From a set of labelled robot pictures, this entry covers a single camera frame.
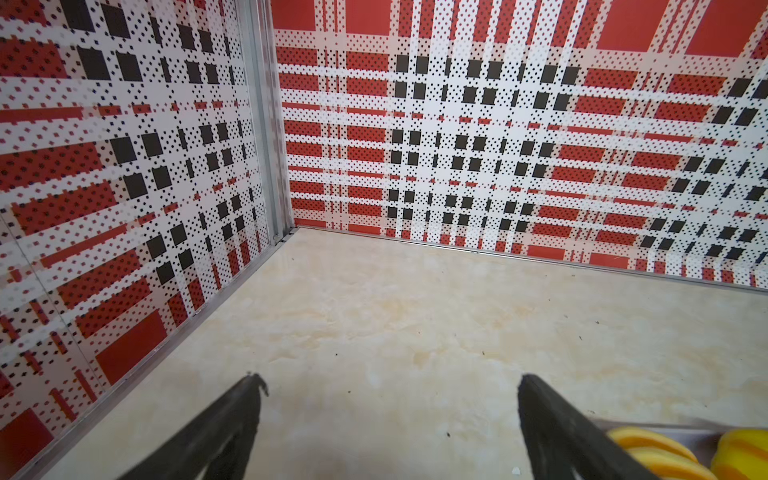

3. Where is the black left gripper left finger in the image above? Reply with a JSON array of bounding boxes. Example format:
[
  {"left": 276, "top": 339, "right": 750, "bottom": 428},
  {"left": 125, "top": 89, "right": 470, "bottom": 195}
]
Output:
[{"left": 121, "top": 374, "right": 269, "bottom": 479}]

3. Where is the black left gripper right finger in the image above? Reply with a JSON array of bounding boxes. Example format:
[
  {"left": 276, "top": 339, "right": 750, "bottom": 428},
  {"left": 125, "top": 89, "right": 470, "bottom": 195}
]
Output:
[{"left": 517, "top": 374, "right": 656, "bottom": 480}]

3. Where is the yellow mottled bread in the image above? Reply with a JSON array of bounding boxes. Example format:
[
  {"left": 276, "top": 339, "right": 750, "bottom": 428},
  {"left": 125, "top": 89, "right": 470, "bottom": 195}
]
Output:
[{"left": 711, "top": 429, "right": 768, "bottom": 480}]

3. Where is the striped long bread top left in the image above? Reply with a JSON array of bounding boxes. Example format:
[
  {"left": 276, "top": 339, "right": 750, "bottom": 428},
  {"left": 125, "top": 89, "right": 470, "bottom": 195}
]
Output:
[{"left": 606, "top": 427, "right": 717, "bottom": 480}]

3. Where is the grey lilac tray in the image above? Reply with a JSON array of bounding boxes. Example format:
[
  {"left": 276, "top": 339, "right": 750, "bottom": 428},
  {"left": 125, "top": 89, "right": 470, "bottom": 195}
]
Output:
[{"left": 589, "top": 417, "right": 741, "bottom": 450}]

